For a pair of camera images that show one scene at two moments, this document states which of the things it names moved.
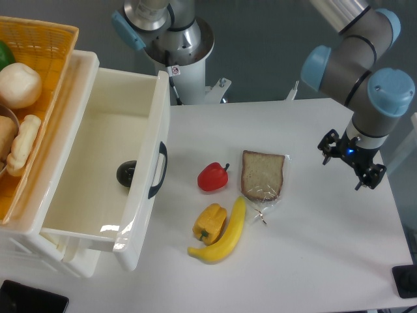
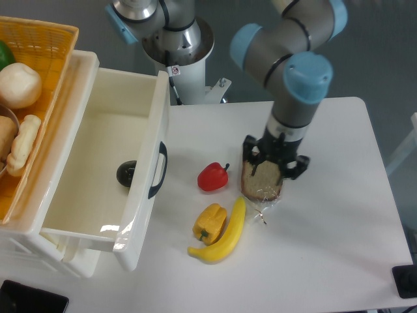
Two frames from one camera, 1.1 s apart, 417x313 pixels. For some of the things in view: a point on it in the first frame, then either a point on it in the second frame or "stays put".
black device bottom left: x=17 y=298 stays put
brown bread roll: x=8 y=134 stays put
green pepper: x=6 y=57 stays put
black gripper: x=356 y=157 -> x=278 y=151
